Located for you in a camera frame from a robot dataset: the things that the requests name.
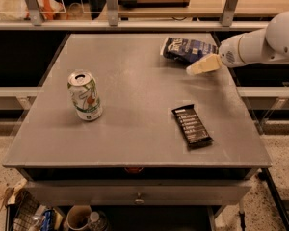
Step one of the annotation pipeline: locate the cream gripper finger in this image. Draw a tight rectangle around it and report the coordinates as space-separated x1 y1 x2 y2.
186 54 223 76

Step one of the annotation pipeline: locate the blue chip bag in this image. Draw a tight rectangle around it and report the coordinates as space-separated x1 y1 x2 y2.
160 38 218 64

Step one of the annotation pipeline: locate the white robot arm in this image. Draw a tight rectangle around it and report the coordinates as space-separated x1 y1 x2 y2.
186 12 289 76

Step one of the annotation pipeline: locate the orange white bag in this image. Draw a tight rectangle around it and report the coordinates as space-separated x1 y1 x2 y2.
0 0 66 21

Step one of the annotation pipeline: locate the black snack bar wrapper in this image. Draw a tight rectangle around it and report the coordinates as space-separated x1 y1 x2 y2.
172 104 214 149

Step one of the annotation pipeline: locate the white green soda can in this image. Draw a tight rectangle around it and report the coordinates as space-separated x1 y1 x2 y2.
67 70 102 121

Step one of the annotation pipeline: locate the round drawer knob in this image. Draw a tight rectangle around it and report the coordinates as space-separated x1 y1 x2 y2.
134 193 145 205

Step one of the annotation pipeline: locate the plastic bottle under table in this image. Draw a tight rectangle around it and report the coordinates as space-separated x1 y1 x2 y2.
88 211 108 231

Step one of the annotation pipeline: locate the grey table drawer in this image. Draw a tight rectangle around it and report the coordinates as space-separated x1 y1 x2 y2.
25 180 251 206

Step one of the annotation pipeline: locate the brown paper cup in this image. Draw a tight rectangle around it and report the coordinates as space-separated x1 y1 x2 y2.
66 205 92 231

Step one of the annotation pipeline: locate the blue package under table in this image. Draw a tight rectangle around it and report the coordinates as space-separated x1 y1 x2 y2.
40 210 54 231

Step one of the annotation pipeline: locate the metal rail with brackets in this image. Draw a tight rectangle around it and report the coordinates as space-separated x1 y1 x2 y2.
0 0 271 32

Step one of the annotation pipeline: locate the wire mesh basket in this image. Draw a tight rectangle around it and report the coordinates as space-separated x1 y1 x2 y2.
13 192 39 231

